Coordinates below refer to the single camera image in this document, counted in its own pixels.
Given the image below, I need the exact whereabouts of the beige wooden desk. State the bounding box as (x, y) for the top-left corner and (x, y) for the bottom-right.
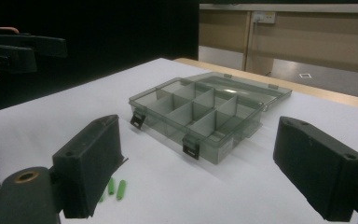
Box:
(199, 3), (358, 76)

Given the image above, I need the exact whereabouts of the wooden table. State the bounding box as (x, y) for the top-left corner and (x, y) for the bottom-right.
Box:
(173, 57), (358, 113)

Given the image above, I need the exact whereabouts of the white wall socket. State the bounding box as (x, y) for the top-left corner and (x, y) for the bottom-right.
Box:
(252, 11), (277, 25)

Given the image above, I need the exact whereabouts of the transparent grey compartment box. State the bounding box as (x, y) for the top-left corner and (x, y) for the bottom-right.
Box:
(128, 71), (293, 165)

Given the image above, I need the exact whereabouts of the white table sheet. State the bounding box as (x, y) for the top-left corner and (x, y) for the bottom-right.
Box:
(0, 57), (358, 224)

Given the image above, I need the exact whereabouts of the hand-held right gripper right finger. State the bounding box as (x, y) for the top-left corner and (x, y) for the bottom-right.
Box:
(272, 116), (358, 222)

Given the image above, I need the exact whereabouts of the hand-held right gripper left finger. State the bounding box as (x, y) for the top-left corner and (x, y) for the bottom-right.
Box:
(51, 114), (129, 219)

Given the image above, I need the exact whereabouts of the white socket cable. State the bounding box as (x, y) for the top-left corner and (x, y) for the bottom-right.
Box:
(244, 18), (257, 73)

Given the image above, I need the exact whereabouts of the black curtain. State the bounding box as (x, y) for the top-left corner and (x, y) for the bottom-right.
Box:
(0, 0), (200, 110)

